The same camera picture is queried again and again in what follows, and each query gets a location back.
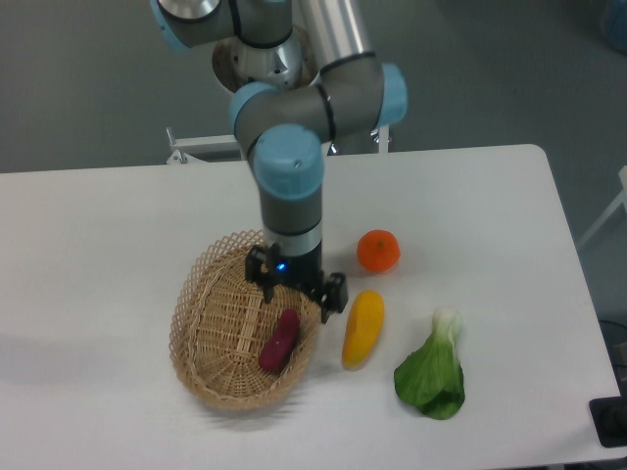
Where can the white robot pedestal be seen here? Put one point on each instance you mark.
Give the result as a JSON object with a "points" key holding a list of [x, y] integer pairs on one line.
{"points": [[222, 148]]}

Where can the purple sweet potato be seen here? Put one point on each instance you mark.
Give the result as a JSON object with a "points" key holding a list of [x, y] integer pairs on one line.
{"points": [[278, 348]]}

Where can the woven wicker basket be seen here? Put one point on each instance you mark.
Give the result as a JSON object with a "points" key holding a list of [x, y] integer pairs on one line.
{"points": [[221, 323]]}

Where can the white frame at right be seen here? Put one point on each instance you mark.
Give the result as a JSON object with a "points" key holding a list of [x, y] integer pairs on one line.
{"points": [[611, 215]]}

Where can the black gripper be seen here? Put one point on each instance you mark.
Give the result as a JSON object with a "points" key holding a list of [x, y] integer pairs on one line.
{"points": [[270, 266]]}

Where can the green bok choy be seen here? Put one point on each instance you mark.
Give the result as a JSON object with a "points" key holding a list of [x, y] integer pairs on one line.
{"points": [[431, 378]]}

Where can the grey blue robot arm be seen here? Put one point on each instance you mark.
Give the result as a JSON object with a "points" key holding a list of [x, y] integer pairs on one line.
{"points": [[281, 127]]}

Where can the yellow mango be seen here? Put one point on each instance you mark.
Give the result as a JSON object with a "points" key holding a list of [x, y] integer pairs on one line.
{"points": [[364, 325]]}

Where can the black box at table edge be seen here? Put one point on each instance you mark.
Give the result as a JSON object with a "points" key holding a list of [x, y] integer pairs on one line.
{"points": [[609, 417]]}

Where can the orange tangerine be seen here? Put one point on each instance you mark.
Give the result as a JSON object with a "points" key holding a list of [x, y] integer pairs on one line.
{"points": [[378, 250]]}

